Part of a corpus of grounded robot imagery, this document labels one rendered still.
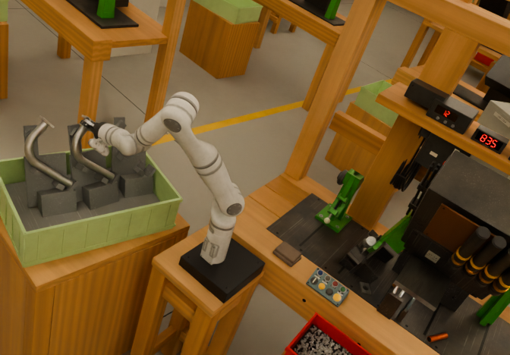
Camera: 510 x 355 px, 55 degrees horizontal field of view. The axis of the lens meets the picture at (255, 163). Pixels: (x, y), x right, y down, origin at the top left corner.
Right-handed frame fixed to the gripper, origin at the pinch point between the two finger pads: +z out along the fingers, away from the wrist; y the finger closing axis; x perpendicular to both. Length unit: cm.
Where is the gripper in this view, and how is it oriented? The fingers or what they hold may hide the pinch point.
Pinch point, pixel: (86, 125)
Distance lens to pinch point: 197.7
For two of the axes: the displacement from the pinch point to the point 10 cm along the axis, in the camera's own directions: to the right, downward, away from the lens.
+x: -5.0, 8.3, -2.6
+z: -7.3, -2.5, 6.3
